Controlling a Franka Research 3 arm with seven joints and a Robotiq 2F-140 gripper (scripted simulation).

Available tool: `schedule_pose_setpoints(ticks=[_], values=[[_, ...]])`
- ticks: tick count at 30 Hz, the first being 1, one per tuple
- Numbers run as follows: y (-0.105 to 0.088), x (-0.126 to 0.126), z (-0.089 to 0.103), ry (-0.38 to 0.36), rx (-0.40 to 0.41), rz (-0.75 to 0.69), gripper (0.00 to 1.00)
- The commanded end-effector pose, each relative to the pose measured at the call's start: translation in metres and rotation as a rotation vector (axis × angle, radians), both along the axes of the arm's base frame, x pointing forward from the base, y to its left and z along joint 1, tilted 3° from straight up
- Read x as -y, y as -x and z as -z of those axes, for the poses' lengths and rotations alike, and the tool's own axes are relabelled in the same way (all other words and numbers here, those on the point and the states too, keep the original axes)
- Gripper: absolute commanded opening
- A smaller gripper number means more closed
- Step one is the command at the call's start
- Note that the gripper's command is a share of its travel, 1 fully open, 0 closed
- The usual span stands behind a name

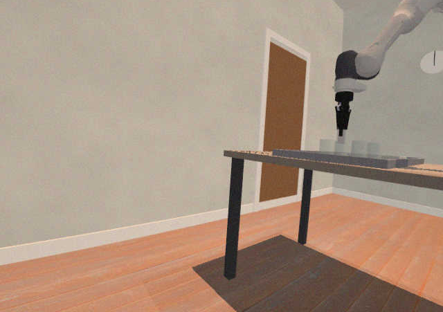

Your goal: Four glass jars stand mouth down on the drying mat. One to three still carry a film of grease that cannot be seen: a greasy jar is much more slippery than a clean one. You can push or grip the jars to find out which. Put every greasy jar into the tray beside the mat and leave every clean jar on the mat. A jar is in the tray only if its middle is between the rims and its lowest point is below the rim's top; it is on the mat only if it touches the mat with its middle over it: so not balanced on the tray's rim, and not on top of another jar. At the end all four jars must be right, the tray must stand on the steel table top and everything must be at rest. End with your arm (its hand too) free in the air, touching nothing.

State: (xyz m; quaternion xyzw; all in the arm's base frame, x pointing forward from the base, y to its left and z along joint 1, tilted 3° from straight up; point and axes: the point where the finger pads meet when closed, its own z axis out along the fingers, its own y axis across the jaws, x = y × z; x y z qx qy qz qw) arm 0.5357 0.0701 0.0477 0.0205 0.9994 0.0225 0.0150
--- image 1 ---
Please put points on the grey cylinder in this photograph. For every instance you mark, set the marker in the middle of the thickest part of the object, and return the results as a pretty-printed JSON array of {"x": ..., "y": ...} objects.
[
  {"x": 340, "y": 149},
  {"x": 359, "y": 148},
  {"x": 375, "y": 150},
  {"x": 326, "y": 146}
]

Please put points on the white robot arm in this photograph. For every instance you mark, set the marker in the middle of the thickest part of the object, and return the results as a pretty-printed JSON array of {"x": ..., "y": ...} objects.
[{"x": 365, "y": 65}]

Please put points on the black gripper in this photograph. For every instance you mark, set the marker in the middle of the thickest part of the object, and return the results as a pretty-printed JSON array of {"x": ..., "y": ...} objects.
[{"x": 343, "y": 113}]

